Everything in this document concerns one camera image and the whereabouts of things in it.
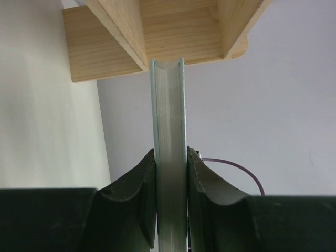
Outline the pale green Great Gatsby book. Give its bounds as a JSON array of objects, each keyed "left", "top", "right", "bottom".
[{"left": 150, "top": 58, "right": 187, "bottom": 251}]

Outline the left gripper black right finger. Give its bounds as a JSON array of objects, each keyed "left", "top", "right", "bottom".
[{"left": 187, "top": 148, "right": 335, "bottom": 251}]

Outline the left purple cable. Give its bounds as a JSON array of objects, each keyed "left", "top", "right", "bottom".
[{"left": 201, "top": 157, "right": 266, "bottom": 196}]

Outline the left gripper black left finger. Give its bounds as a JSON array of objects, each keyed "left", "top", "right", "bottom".
[{"left": 1, "top": 150, "right": 156, "bottom": 251}]

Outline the wooden two-tier shelf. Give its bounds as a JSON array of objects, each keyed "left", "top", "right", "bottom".
[{"left": 62, "top": 1, "right": 270, "bottom": 82}]

